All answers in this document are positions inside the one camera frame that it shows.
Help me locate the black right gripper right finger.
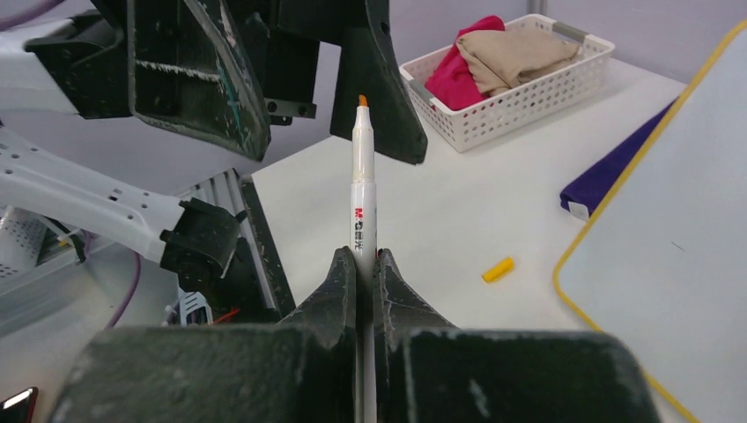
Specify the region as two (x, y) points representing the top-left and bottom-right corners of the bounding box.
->
(373, 249), (660, 422)

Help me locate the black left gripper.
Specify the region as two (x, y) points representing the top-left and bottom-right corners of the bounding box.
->
(23, 0), (428, 165)

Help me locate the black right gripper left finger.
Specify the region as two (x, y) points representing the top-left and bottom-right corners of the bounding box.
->
(50, 247), (356, 422)

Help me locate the yellow marker cap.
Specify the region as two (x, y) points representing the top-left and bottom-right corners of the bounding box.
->
(482, 257), (514, 284)

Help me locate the white orange marker pen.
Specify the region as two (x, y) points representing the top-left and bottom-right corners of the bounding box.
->
(349, 94), (378, 422)

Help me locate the yellow framed whiteboard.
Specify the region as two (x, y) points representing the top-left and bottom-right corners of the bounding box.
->
(553, 24), (746, 422)

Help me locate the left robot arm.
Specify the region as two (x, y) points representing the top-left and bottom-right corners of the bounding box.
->
(1, 1), (427, 293)

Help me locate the pink cloth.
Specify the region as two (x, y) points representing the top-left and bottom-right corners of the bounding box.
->
(425, 15), (505, 111)

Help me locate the white plastic basket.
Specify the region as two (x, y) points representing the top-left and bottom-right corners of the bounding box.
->
(399, 14), (615, 152)

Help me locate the beige cloth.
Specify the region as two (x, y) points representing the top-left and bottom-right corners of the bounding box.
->
(456, 28), (581, 97)

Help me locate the purple folded cloth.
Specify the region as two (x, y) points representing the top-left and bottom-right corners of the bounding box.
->
(559, 99), (677, 221)

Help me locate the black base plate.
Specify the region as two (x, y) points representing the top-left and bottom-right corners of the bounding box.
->
(240, 176), (296, 321)

